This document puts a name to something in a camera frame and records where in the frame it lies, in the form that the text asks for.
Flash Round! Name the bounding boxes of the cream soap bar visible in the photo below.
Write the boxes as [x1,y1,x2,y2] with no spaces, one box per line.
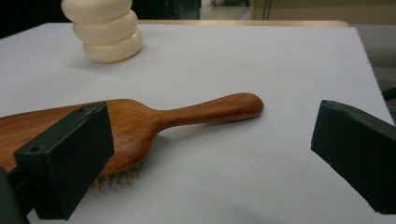
[73,9,139,45]
[61,0,134,24]
[82,29,144,64]

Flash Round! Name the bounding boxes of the wooden hairbrush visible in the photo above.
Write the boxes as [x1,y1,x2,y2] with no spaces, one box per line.
[0,91,265,191]

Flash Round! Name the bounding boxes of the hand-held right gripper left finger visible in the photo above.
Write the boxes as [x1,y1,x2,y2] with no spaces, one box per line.
[8,101,115,221]

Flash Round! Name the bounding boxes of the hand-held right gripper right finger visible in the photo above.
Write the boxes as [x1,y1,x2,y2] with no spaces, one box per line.
[311,100,396,215]

